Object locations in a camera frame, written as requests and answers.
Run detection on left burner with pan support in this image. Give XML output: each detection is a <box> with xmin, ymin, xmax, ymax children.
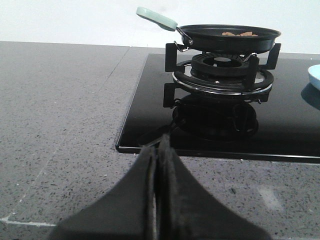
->
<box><xmin>163</xmin><ymin>43</ymin><xmax>281</xmax><ymax>108</ymax></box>

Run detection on light blue plate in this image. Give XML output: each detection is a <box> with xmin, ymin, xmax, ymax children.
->
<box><xmin>307</xmin><ymin>64</ymin><xmax>320</xmax><ymax>91</ymax></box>

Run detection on black glass gas hob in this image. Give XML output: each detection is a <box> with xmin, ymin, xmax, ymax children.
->
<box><xmin>116</xmin><ymin>54</ymin><xmax>320</xmax><ymax>163</ymax></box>

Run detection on brown meat pieces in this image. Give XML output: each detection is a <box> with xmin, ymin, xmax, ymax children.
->
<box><xmin>221</xmin><ymin>31</ymin><xmax>258</xmax><ymax>37</ymax></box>

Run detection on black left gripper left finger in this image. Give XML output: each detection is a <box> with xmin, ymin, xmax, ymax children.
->
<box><xmin>49</xmin><ymin>147</ymin><xmax>157</xmax><ymax>240</ymax></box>

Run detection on black frying pan mint handle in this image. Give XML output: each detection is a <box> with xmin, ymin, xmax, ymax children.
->
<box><xmin>136</xmin><ymin>6</ymin><xmax>281</xmax><ymax>55</ymax></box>

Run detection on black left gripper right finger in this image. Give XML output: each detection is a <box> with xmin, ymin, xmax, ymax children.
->
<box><xmin>156</xmin><ymin>134</ymin><xmax>272</xmax><ymax>240</ymax></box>

